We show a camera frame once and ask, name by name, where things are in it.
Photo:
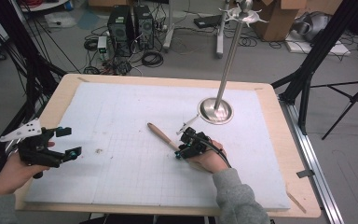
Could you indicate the black flat floor device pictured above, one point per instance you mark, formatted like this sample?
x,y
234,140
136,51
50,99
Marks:
x,y
208,21

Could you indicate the black computer tower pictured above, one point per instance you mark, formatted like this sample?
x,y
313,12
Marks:
x,y
121,31
143,28

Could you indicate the white-legged desk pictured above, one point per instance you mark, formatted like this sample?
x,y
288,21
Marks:
x,y
220,40

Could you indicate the grey round appliance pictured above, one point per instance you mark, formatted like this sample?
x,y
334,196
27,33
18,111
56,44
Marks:
x,y
310,26

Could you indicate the aluminium rail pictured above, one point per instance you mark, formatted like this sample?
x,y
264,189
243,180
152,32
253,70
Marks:
x,y
324,193

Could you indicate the white foam mat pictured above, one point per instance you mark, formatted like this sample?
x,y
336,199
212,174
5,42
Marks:
x,y
130,171

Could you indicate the white power adapter box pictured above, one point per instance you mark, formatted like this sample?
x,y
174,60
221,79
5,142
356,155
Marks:
x,y
102,46

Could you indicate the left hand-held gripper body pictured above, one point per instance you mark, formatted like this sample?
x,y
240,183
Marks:
x,y
38,152

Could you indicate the open cardboard box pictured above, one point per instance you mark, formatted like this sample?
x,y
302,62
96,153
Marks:
x,y
276,21

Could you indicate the white flat board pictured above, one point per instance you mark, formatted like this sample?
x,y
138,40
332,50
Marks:
x,y
332,48

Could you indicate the black metal frame column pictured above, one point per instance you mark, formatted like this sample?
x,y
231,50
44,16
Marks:
x,y
310,56
21,62

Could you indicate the black tripod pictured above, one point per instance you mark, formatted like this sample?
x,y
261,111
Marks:
x,y
351,99

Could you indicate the person's left hand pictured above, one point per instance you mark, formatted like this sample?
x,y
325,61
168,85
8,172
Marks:
x,y
12,174

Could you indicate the black tape piece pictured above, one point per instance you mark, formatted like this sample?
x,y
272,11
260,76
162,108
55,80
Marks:
x,y
304,173

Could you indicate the wooden table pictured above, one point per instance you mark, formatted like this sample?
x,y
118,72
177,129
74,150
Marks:
x,y
282,140

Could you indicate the beige spatula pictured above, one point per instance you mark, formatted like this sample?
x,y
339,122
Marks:
x,y
163,137

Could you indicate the metal utensil stand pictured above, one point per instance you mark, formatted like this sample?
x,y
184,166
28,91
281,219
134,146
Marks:
x,y
230,62

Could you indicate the person's right hand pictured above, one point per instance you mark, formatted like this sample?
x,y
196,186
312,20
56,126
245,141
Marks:
x,y
209,160

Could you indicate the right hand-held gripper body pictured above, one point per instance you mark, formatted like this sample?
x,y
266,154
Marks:
x,y
202,141

